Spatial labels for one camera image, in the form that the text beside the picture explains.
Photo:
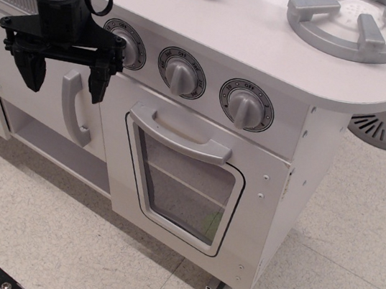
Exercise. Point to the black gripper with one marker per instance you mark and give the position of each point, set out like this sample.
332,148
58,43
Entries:
63,30

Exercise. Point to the white oven door with window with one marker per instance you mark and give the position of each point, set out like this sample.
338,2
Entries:
169,168

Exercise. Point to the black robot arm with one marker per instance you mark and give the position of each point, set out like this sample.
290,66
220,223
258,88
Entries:
64,30

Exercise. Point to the green round toy in oven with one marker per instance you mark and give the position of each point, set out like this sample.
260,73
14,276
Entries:
211,224

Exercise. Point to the white cabinet door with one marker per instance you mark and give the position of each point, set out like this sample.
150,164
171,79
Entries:
45,105

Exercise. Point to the grey left stove knob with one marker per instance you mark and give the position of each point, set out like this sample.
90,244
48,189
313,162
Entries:
134,52

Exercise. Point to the grey stove knob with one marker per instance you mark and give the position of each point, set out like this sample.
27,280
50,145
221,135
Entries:
246,105
134,52
182,73

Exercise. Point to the grey middle stove knob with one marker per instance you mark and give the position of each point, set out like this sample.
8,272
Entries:
182,73

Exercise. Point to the white toy kitchen stove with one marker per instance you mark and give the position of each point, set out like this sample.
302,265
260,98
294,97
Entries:
220,122

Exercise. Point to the grey right stove knob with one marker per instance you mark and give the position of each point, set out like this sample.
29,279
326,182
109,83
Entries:
246,105

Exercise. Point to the grey right burner grate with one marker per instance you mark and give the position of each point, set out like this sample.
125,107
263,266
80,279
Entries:
353,30

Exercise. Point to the grey cabinet door handle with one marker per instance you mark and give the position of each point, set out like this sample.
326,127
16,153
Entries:
71,86

